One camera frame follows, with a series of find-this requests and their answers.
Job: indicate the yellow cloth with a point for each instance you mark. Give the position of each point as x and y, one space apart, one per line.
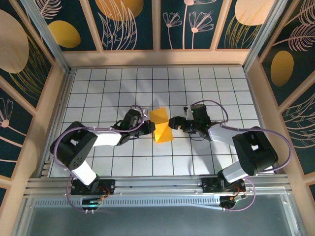
163 134

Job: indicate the grey translucent panel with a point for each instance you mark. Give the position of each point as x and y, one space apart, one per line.
157 221

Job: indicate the aluminium corner post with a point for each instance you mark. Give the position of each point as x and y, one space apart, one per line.
49 41
261 34

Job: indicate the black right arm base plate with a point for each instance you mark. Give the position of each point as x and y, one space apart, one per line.
209 184

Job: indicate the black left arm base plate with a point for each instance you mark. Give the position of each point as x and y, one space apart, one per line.
108 184

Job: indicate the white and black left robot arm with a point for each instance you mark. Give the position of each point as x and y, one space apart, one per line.
73 147

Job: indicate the aluminium mounting rail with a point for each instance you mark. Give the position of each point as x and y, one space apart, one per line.
160 183

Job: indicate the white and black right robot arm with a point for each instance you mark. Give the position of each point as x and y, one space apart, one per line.
253 152

